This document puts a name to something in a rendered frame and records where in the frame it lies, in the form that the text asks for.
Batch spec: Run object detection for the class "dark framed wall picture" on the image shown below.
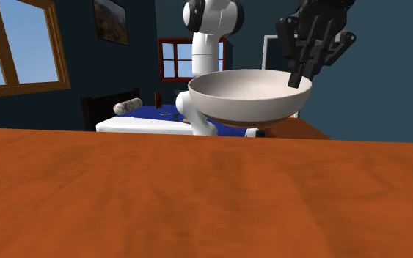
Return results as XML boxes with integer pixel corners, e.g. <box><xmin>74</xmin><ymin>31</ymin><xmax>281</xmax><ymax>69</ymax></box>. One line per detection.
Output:
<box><xmin>92</xmin><ymin>0</ymin><xmax>130</xmax><ymax>47</ymax></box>

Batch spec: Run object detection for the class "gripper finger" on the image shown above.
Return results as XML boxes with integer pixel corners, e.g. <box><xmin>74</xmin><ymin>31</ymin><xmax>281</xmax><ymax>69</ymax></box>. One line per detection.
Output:
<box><xmin>309</xmin><ymin>30</ymin><xmax>357</xmax><ymax>81</ymax></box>
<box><xmin>275</xmin><ymin>14</ymin><xmax>333</xmax><ymax>89</ymax></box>

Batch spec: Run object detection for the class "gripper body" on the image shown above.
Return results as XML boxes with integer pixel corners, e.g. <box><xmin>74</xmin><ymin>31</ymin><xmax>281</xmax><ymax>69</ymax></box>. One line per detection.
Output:
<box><xmin>297</xmin><ymin>0</ymin><xmax>356</xmax><ymax>36</ymax></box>

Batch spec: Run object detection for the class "brown framed window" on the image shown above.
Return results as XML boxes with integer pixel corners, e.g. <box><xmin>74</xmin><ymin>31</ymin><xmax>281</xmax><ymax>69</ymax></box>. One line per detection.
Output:
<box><xmin>0</xmin><ymin>0</ymin><xmax>72</xmax><ymax>100</ymax></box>

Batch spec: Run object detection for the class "red framed window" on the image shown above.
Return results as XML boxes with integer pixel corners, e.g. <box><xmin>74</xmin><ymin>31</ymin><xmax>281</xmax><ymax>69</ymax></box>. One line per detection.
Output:
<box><xmin>157</xmin><ymin>37</ymin><xmax>227</xmax><ymax>84</ymax></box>

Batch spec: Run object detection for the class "white bowl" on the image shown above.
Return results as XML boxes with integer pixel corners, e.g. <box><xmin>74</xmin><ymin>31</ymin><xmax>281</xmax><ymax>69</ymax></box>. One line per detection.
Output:
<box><xmin>187</xmin><ymin>68</ymin><xmax>313</xmax><ymax>128</ymax></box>

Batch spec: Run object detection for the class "bed with blue cover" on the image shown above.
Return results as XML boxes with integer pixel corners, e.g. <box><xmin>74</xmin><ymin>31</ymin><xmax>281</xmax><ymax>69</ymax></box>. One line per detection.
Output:
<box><xmin>80</xmin><ymin>87</ymin><xmax>264</xmax><ymax>138</ymax></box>

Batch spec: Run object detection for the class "white framed panel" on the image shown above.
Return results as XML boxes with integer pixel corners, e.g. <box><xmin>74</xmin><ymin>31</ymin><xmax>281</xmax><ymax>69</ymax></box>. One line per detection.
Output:
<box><xmin>261</xmin><ymin>34</ymin><xmax>293</xmax><ymax>71</ymax></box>

